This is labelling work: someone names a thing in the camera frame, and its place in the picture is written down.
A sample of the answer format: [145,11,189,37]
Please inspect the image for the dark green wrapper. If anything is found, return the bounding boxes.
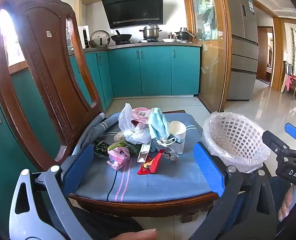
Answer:
[93,138,109,159]

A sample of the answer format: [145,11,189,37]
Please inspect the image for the pink tissue packet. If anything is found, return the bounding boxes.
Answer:
[107,146,130,171]

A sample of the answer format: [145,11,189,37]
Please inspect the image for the clear plastic food wrapper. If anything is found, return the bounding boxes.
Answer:
[162,142,179,162]

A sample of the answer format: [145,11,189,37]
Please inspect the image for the white paper cup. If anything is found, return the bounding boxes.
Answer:
[169,121,186,154]

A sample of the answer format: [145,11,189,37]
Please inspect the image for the red snack wrapper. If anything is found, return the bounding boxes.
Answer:
[137,150,164,175]

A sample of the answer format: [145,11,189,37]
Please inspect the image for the blue face mask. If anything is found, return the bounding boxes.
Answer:
[148,107,175,147]

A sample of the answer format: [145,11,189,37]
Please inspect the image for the long white cardboard box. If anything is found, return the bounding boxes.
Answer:
[137,142,151,163]

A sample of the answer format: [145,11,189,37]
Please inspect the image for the white plastic bag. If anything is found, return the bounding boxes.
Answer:
[118,103,151,144]

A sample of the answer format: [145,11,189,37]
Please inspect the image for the pink printed plastic bag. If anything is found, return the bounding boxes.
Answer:
[132,107,152,125]

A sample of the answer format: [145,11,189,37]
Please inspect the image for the white tissue bag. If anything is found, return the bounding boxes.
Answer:
[113,131,125,142]

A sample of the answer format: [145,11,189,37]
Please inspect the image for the green leafy vegetable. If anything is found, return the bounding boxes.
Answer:
[107,140,141,155]

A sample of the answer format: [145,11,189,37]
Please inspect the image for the white lattice trash basket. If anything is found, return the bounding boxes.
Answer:
[202,111,271,173]

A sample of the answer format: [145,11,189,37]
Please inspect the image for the teal kitchen cabinets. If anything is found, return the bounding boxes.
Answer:
[0,0,201,230]

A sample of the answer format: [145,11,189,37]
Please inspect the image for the person's right hand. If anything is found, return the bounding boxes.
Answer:
[278,185,294,222]

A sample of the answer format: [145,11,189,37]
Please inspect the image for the person's left hand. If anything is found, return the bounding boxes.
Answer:
[111,229,158,240]

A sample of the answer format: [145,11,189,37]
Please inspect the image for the blue striped seat cloth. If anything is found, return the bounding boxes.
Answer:
[66,113,211,203]

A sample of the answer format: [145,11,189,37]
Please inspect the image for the grey refrigerator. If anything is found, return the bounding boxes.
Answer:
[228,0,258,100]

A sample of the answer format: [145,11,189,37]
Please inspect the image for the silver pot lid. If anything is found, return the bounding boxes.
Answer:
[89,30,111,48]

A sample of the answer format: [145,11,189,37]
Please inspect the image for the black wok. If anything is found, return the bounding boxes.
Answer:
[111,29,132,43]

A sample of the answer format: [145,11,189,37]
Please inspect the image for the white bowl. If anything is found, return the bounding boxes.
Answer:
[162,38,176,43]

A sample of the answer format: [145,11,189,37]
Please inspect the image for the steel stock pot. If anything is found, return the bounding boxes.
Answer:
[140,24,161,40]

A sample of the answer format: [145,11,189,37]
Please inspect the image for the brown wooden chair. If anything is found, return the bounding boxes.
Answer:
[0,0,219,223]

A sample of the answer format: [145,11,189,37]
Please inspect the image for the black range hood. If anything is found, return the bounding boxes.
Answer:
[101,0,164,29]

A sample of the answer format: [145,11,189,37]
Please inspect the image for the dark pot with handle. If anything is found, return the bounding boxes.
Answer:
[175,27,196,41]

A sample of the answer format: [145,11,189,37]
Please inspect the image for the wooden glass door frame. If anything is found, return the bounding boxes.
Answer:
[184,0,232,112]

